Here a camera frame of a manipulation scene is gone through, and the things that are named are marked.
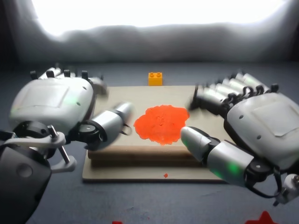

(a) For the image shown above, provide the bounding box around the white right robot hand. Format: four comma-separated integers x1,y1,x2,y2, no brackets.
180,72,299,189

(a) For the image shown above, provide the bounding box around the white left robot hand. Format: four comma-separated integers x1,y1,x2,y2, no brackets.
8,67,135,152

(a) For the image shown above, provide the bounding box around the light wooden board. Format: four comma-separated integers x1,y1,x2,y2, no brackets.
82,85,236,184

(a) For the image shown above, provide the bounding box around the orange play dough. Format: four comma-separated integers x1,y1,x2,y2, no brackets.
133,105,190,147

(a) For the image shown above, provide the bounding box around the yellow toy brick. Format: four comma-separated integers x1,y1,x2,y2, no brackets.
148,71,164,86

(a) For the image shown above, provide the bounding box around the white backdrop sheet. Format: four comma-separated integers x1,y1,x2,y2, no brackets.
0,0,299,63

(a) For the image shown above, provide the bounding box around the grey table cloth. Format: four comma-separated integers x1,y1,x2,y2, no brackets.
0,62,299,224

